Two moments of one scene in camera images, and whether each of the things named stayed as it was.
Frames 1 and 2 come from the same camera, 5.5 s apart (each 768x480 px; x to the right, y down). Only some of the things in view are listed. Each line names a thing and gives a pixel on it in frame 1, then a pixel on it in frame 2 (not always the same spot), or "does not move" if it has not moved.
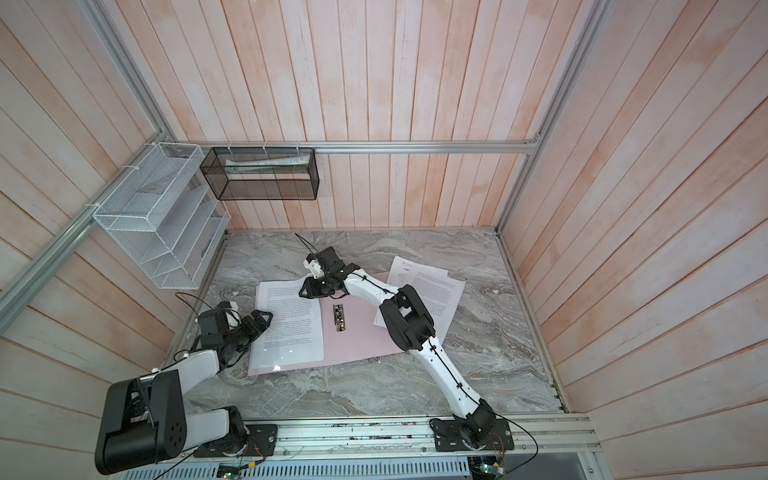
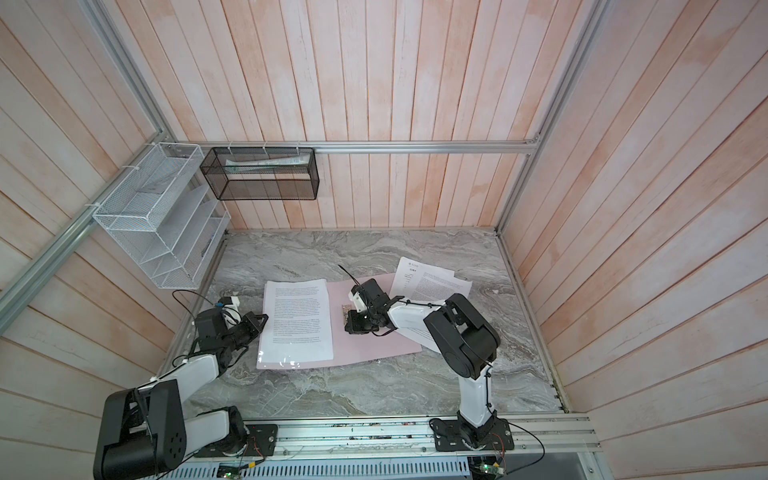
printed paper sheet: (295, 332) does not move
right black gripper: (311, 290) to (355, 326)
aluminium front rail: (544, 434) does not move
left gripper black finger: (254, 324) does not move
